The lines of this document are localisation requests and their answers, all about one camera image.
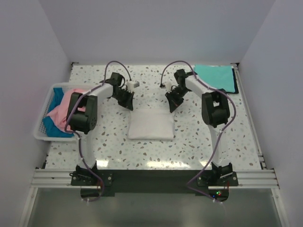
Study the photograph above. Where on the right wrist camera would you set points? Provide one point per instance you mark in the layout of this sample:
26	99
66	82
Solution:
168	86

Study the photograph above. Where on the folded black t shirt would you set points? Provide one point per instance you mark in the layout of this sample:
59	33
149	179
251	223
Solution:
235	80

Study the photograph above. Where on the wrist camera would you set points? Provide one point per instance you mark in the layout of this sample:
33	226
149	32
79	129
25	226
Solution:
168	86
131	85

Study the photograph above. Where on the white plastic basket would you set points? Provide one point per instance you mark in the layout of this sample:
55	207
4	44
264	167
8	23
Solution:
39	131

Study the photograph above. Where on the blue t shirt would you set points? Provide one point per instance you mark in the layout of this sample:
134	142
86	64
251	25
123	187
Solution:
50	128

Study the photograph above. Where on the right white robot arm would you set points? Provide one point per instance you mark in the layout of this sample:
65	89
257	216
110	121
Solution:
215	114

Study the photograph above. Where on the aluminium frame rail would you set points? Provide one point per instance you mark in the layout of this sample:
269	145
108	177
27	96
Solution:
247	179

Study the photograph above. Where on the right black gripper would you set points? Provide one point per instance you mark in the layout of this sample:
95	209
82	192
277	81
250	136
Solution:
173	103

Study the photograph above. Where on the folded teal t shirt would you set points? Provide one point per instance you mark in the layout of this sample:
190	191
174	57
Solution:
206	73

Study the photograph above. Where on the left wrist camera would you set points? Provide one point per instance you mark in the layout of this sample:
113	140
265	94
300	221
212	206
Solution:
131	85

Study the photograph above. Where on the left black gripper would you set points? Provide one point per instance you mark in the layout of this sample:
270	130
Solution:
128	103

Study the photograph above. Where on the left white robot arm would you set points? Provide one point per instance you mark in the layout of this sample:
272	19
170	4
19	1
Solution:
82	114

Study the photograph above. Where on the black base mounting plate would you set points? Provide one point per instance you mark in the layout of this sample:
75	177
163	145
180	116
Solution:
108	183

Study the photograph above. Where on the pink t shirt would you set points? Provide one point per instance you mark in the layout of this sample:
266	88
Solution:
59	113

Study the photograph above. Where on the white t shirt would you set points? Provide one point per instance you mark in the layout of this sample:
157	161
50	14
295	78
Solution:
151	124

